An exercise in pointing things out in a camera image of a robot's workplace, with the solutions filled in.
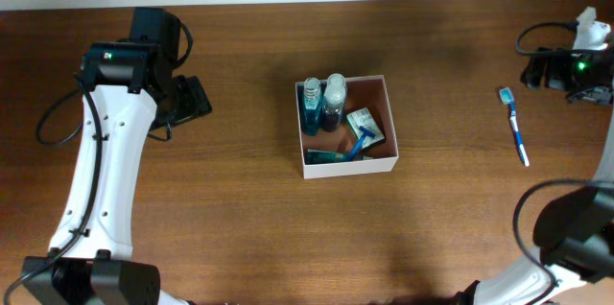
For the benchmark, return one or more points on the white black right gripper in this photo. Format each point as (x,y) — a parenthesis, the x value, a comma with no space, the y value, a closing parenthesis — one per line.
(556,79)

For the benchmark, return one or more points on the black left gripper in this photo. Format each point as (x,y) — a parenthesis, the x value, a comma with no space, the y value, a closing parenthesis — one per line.
(194,101)

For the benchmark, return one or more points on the blue white toothbrush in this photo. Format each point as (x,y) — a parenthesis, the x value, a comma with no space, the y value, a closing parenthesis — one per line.
(507,98)

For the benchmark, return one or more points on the teal mouthwash bottle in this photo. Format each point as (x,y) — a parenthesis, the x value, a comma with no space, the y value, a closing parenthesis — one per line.
(311,102)

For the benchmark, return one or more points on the teal toothpaste tube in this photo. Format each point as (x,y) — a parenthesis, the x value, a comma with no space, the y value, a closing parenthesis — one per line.
(315,157)

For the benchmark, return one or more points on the purple foam pump bottle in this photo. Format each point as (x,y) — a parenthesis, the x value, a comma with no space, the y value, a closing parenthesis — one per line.
(333,102)

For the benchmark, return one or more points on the green white small box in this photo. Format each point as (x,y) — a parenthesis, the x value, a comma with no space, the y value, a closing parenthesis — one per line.
(362,118)

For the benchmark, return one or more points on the blue disposable razor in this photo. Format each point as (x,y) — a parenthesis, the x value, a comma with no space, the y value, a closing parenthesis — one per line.
(366,133)

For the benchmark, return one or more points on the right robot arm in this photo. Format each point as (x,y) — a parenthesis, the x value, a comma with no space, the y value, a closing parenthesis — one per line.
(573,235)

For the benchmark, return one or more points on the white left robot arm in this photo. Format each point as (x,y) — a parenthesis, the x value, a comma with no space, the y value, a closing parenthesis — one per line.
(89,257)

